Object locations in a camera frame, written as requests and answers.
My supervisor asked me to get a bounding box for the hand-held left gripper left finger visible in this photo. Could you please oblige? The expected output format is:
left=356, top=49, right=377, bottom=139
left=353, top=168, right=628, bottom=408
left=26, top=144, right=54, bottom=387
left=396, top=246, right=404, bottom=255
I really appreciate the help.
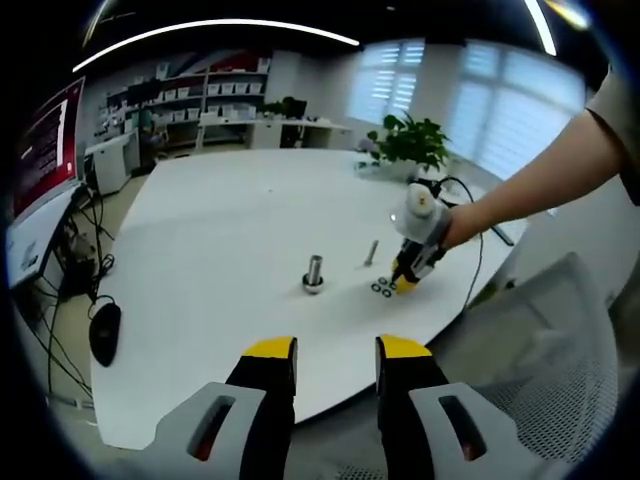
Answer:
left=147, top=335, right=298, bottom=480

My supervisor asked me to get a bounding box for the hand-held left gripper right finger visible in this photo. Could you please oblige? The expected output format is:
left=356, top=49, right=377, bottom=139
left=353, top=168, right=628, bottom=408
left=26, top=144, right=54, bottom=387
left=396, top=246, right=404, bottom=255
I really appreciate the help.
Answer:
left=375, top=334, right=541, bottom=480

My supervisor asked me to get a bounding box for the large steel threaded stud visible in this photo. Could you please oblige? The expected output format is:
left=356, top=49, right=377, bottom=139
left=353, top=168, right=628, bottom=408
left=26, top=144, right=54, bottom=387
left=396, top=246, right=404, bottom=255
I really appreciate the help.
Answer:
left=300, top=254, right=329, bottom=296

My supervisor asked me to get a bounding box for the green potted plant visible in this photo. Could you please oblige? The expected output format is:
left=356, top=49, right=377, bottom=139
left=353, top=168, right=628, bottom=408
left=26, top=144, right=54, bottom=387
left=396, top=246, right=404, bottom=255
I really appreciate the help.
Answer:
left=366, top=113, right=452, bottom=174

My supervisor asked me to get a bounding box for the grey mesh office chair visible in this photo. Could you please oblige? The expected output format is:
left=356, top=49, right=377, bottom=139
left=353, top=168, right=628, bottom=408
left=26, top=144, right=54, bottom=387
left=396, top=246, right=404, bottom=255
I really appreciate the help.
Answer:
left=423, top=251, right=622, bottom=472

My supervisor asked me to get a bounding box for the window with white blinds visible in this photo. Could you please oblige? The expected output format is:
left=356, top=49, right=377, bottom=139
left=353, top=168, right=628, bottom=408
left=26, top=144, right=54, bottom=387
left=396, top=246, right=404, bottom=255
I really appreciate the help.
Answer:
left=349, top=39, right=587, bottom=182

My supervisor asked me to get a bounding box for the black computer mouse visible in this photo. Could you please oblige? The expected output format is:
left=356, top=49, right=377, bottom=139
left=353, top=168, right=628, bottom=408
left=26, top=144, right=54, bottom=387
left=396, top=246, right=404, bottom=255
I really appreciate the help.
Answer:
left=89, top=301, right=123, bottom=369

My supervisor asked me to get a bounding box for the white long counter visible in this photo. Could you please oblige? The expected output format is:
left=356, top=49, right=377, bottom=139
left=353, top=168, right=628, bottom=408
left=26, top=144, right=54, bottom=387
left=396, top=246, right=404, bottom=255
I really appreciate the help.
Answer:
left=199, top=116, right=354, bottom=151

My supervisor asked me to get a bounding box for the person's short sleeve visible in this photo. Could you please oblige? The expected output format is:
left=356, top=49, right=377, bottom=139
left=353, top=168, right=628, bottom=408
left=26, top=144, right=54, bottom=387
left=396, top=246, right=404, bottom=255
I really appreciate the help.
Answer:
left=584, top=63, right=640, bottom=207

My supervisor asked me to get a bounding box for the short ceiling light strip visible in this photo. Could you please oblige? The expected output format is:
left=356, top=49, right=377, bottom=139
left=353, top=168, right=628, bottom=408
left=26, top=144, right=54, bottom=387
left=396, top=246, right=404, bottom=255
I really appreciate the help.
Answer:
left=521, top=0, right=559, bottom=57

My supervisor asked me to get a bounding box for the white side desk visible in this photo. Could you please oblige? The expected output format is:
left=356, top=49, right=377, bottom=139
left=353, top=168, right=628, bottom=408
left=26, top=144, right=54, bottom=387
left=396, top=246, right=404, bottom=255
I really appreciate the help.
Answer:
left=6, top=186, right=85, bottom=290

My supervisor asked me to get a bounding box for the white storage shelving with bins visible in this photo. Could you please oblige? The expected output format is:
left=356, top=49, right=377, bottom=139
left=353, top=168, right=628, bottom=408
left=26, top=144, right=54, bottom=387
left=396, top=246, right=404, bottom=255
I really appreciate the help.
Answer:
left=98, top=49, right=274, bottom=137

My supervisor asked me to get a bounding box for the white low cabinet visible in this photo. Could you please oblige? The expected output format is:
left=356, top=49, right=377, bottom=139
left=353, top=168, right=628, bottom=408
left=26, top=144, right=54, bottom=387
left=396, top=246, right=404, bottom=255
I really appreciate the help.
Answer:
left=84, top=129, right=142, bottom=197

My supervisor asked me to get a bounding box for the long curved ceiling light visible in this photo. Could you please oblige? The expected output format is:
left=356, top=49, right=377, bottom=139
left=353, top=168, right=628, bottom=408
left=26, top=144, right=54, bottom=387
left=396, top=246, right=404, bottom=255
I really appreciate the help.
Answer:
left=71, top=19, right=362, bottom=74

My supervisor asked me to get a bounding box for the computer monitor with red screen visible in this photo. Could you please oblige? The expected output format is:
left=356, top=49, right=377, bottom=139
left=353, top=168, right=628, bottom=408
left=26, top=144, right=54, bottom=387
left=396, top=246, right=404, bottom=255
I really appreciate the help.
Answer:
left=11, top=76, right=87, bottom=219

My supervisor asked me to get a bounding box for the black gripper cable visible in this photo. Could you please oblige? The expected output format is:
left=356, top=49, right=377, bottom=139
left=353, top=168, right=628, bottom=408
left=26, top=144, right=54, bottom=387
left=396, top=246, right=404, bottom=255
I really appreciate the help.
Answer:
left=433, top=176, right=487, bottom=307

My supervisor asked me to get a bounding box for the bundle of black cables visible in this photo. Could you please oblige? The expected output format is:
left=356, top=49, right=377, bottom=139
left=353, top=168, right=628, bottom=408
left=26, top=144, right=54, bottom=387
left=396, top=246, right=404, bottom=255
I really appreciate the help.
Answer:
left=44, top=187, right=117, bottom=401

